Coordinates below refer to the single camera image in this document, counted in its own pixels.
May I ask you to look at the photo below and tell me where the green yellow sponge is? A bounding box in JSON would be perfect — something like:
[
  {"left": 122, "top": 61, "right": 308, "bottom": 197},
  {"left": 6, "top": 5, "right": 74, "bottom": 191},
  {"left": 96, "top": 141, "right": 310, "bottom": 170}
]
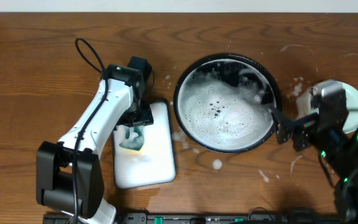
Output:
[{"left": 116, "top": 126, "right": 145, "bottom": 151}]

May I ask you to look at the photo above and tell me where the round black metal tray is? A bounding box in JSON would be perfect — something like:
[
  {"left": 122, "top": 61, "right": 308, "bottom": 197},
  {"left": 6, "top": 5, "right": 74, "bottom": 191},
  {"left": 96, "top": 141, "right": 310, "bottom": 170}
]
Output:
[{"left": 173, "top": 53, "right": 282, "bottom": 154}]

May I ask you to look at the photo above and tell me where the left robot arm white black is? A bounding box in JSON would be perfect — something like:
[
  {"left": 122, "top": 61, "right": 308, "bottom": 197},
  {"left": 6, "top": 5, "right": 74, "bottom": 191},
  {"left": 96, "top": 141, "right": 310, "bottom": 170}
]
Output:
[{"left": 36, "top": 62, "right": 154, "bottom": 223}]

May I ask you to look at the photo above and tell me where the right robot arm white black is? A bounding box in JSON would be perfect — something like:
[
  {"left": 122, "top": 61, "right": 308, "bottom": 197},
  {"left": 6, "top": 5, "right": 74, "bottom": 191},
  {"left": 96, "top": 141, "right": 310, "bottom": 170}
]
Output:
[{"left": 269, "top": 106, "right": 358, "bottom": 223}]

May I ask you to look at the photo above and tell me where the mint plate with red stain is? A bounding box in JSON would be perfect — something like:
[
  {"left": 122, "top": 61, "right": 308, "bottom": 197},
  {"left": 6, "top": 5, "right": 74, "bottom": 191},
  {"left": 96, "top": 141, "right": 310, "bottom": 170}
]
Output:
[{"left": 296, "top": 80, "right": 358, "bottom": 134}]

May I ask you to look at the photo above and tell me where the black base rail with buttons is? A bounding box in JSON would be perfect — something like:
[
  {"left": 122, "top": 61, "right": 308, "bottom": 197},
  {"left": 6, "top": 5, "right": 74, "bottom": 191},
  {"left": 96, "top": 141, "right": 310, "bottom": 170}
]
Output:
[{"left": 42, "top": 212, "right": 338, "bottom": 224}]

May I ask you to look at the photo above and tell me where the rectangular tray of soap foam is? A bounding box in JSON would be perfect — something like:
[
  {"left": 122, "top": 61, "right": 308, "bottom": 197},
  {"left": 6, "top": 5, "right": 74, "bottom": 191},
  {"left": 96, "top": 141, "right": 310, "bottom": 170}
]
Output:
[{"left": 112, "top": 101, "right": 176, "bottom": 189}]

